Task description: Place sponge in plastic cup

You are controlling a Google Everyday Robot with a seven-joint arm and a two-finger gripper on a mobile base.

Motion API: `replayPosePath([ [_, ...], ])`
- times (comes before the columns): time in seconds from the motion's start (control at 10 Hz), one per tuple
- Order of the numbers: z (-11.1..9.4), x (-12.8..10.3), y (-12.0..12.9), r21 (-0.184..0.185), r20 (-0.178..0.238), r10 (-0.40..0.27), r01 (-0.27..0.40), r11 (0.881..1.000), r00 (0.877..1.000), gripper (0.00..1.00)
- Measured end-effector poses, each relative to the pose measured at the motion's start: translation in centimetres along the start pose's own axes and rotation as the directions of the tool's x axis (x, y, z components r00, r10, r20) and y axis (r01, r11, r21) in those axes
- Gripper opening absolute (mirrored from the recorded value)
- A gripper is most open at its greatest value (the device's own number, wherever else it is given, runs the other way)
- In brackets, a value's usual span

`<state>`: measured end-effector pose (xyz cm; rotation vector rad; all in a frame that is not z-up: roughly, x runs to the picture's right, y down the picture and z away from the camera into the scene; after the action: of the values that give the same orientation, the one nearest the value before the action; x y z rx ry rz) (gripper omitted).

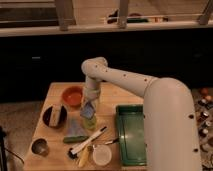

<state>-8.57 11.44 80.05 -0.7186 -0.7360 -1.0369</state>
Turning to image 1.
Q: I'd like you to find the metal cup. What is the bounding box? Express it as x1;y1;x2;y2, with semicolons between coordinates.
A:
31;138;49;156

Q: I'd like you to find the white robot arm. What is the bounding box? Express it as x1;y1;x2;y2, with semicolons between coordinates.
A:
81;57;202;171

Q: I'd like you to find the green tray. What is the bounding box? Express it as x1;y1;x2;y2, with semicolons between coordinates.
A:
116;105;146;166

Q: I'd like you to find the white round lid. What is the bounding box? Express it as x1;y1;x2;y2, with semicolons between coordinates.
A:
92;145;112;166

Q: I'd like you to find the dark bowl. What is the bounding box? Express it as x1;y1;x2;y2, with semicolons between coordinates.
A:
42;105;67;129

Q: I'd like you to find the orange bowl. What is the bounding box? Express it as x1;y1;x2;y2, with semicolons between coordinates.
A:
62;86;83;107

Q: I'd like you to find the yellow banana toy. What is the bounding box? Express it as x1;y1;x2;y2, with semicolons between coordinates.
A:
78;146;90;168

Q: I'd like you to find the green plastic cup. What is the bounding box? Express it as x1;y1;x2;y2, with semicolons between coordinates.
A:
83;115;97;131

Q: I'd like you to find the white block in bowl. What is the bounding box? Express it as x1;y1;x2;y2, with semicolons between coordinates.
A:
49;105;62;127

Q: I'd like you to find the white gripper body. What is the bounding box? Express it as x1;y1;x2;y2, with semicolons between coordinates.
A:
83;77;101;109

